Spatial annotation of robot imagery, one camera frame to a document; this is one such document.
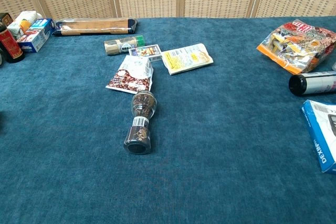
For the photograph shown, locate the yellow white food packet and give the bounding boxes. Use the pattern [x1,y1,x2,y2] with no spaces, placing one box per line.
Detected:
[161,42,214,76]

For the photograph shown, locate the white coffee bean bag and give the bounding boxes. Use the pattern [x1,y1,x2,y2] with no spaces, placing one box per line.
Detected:
[105,55,154,95]

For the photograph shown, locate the small card box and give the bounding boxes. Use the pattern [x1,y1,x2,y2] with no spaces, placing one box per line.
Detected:
[128,45,164,62]

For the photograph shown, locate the orange mixed snack bag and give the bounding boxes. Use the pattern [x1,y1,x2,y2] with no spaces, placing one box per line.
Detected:
[256,19,336,75]

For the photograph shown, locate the blue and white carton box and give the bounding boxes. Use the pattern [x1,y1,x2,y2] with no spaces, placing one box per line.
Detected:
[16,18,56,54]

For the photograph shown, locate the blue and white Dexin box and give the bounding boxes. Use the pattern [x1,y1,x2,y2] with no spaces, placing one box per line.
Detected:
[300,99,336,174]

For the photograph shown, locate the brown square food tray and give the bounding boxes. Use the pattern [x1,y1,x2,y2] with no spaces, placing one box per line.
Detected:
[0,13,14,27]

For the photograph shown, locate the glass pepper grinder bottle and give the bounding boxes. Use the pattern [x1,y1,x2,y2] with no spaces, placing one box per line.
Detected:
[123,90,158,155]

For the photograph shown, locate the spice shaker with green cap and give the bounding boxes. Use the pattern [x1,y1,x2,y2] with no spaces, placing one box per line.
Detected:
[103,35,146,56]

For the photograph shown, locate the long wooden pack, dark wrap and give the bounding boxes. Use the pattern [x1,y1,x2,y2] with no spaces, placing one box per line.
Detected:
[51,18,139,37]

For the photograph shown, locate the black and silver cylinder bottle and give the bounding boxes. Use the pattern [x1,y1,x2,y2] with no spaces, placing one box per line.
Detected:
[288,71,336,96]

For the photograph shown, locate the white juice carton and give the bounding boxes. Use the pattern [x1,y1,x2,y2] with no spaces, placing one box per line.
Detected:
[7,10,43,40]

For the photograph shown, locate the dark sauce bottle, red label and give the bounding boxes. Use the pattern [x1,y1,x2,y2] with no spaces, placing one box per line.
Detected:
[0,22,26,64]

